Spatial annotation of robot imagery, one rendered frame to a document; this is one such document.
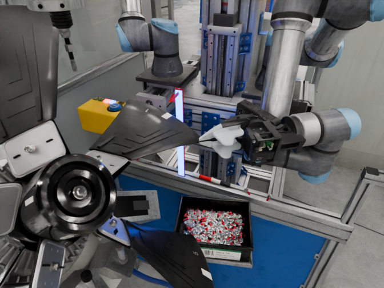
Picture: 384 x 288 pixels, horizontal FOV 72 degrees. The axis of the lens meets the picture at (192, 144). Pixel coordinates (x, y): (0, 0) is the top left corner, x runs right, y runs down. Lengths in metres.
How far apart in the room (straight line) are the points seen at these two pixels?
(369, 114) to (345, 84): 0.29
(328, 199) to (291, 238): 1.28
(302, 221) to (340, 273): 1.01
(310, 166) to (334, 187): 1.70
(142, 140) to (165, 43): 0.72
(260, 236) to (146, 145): 0.64
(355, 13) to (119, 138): 0.58
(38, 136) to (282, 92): 0.52
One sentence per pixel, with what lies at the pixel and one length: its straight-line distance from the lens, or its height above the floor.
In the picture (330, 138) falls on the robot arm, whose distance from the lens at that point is 0.66.
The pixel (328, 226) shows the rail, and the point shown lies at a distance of 0.93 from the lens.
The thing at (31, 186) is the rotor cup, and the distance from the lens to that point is 0.42.
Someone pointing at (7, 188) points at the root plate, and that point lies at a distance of 0.43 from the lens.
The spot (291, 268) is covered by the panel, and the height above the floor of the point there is 0.54.
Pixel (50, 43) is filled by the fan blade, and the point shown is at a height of 1.38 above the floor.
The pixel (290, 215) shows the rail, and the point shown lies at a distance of 0.92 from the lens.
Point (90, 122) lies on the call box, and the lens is 0.99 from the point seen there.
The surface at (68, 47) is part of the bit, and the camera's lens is 0.42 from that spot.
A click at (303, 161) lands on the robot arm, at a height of 1.09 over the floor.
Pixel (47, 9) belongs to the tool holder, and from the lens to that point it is 0.39.
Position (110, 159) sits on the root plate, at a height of 1.19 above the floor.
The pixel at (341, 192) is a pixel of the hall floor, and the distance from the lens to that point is 2.38.
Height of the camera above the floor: 1.50
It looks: 36 degrees down
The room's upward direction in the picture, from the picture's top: straight up
